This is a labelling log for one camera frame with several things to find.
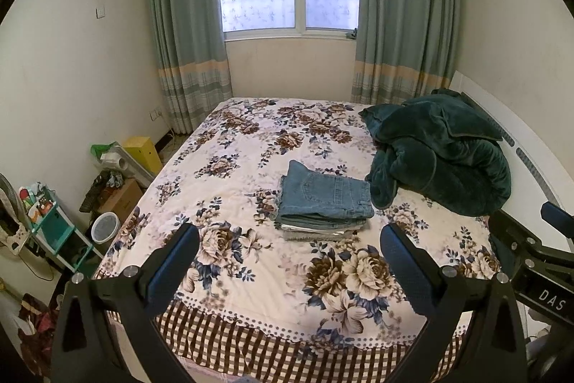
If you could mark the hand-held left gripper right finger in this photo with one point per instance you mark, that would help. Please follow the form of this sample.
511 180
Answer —
406 271

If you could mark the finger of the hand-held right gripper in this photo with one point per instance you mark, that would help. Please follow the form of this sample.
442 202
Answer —
558 217
515 237

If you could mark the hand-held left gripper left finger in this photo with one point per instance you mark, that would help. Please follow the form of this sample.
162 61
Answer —
168 271

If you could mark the light blue jeans pants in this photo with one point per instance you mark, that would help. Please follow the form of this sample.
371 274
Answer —
332 190

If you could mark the folded cream pants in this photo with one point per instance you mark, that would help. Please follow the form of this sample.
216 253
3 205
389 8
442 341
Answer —
323 231

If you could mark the folded grey pants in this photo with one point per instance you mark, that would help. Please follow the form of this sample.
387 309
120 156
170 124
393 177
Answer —
309 237

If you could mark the white headboard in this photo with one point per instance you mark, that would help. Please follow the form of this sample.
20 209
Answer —
533 158

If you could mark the white mesh waste basket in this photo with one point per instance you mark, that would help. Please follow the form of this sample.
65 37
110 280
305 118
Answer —
105 227

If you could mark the brown cardboard box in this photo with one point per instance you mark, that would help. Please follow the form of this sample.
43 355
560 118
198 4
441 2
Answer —
123 201

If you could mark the folded blue jeans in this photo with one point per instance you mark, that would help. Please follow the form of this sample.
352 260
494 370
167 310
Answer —
323 223

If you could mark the grey tray with white pipe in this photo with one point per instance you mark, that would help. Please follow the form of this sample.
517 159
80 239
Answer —
130 167

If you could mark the dark green plush blanket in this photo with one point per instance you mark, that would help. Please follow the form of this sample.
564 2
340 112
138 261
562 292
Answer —
439 154

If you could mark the yellow box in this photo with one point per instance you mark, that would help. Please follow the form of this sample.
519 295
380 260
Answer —
143 154

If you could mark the teal storage shelf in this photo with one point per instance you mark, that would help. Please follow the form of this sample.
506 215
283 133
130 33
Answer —
54 226

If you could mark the bed with floral bedspread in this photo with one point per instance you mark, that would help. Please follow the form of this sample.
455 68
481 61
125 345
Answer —
251 167

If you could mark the green plastic bag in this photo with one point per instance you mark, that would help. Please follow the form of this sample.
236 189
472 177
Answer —
101 149

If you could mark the red bag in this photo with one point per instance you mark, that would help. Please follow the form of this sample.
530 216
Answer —
38 329

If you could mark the green striped curtain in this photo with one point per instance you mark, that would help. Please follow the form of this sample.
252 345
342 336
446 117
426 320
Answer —
403 6
188 19

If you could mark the wall socket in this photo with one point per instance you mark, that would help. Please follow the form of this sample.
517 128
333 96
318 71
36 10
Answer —
155 114

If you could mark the white wall switch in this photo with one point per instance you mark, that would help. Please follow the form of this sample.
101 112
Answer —
101 12

